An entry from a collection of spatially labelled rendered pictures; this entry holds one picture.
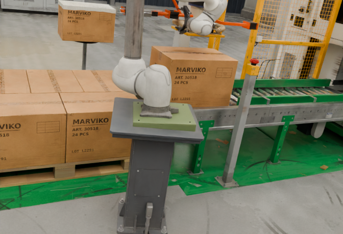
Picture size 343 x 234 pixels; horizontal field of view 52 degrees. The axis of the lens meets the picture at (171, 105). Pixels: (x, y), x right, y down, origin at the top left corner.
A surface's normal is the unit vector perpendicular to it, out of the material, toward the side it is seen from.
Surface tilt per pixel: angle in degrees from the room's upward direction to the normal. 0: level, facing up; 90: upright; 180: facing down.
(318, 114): 90
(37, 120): 90
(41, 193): 0
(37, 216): 0
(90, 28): 90
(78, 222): 0
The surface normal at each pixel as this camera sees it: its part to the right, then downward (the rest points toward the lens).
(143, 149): 0.10, 0.37
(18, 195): 0.14, -0.92
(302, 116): 0.41, 0.39
